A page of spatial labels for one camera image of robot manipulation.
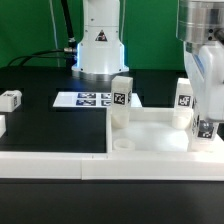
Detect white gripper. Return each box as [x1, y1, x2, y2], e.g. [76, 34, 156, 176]
[184, 41, 224, 132]

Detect white square table top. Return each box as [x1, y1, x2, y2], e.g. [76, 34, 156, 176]
[107, 108, 224, 152]

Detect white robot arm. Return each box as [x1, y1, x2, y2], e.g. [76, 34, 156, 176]
[72, 0, 224, 124]

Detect white L-shaped obstacle fence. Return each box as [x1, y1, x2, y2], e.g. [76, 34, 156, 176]
[0, 151, 224, 181]

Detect white sheet with tags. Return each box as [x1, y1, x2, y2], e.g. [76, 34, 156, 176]
[52, 91, 144, 109]

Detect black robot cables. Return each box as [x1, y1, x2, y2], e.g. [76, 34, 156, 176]
[7, 0, 78, 68]

